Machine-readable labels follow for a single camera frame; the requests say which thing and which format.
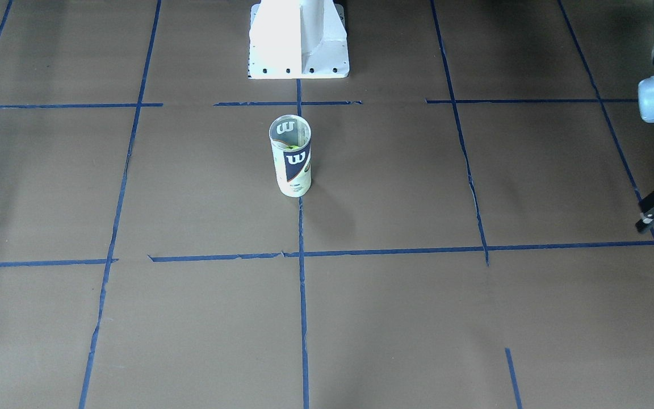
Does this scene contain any clear tennis ball can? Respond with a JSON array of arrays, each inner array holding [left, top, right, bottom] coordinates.
[[269, 115, 312, 198]]

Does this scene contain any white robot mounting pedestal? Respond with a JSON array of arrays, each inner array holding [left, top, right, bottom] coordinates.
[[247, 1, 350, 80]]

